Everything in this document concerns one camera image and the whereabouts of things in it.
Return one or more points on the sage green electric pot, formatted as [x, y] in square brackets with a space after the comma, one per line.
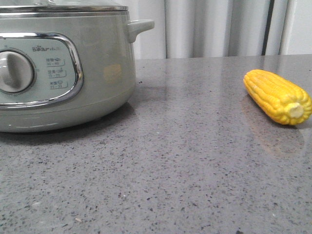
[61, 69]

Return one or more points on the yellow corn cob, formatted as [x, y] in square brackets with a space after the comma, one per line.
[283, 101]

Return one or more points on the white curtain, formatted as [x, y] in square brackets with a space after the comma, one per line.
[220, 28]

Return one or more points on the glass pot lid steel rim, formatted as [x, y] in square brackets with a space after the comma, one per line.
[30, 6]

